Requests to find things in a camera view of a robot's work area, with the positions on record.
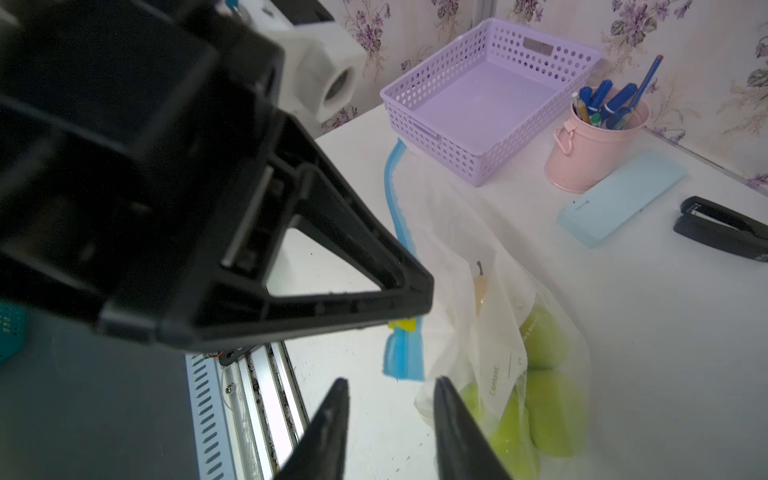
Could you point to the aluminium mounting rail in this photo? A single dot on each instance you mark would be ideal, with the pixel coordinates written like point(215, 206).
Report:
point(247, 412)

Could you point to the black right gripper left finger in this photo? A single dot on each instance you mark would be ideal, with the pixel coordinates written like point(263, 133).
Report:
point(321, 452)

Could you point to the clear zip-top bag blue seal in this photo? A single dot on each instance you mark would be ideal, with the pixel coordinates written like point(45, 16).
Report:
point(445, 232)

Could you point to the blue pens bundle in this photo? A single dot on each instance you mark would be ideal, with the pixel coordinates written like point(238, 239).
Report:
point(598, 109)

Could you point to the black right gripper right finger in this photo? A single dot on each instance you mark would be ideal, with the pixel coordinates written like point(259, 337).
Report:
point(462, 450)

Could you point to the black stapler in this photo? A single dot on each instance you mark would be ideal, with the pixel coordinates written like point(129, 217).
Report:
point(721, 228)

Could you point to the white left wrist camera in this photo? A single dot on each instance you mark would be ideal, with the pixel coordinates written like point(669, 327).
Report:
point(323, 63)

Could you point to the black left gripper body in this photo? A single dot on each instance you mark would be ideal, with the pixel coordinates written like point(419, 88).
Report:
point(130, 151)

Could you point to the pink pen cup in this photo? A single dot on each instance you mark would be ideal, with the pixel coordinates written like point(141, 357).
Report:
point(583, 155)

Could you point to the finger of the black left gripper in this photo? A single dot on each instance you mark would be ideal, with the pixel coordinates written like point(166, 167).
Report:
point(278, 246)

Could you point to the green pear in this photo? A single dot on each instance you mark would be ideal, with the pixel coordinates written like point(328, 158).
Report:
point(510, 439)
point(558, 413)
point(546, 344)

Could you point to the purple plastic basket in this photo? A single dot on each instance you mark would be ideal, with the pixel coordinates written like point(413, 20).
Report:
point(477, 101)

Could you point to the light blue flat case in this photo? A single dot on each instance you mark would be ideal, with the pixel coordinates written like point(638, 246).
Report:
point(611, 203)

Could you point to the yellow pear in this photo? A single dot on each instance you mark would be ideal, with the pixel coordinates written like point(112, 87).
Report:
point(480, 288)

